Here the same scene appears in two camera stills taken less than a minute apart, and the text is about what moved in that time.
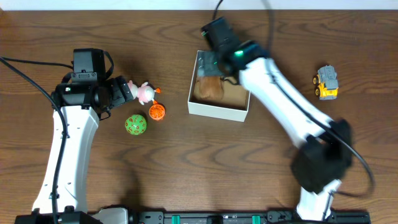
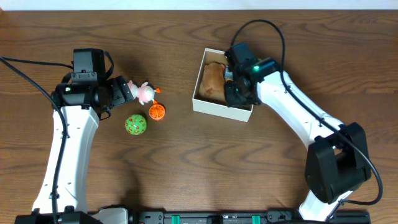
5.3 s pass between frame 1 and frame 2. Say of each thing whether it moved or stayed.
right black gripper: moved
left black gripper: stayed
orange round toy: stayed
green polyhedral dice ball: stayed
